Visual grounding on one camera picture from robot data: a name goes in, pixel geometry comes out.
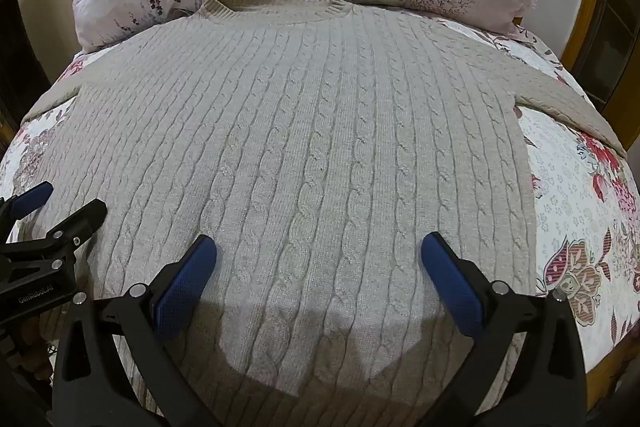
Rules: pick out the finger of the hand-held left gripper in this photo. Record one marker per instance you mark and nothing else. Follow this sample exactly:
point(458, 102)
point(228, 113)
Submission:
point(75, 222)
point(31, 198)

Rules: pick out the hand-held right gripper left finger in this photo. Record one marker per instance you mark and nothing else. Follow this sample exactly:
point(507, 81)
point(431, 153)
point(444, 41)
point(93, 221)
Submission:
point(182, 281)

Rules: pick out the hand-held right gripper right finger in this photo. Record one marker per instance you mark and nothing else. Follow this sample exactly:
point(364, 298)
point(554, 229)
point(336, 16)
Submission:
point(450, 284)

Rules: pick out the floral bed sheet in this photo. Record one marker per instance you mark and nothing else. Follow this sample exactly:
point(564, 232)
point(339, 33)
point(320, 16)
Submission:
point(575, 217)

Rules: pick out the wooden headboard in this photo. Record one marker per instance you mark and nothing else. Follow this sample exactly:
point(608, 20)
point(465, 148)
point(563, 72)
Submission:
point(597, 7)

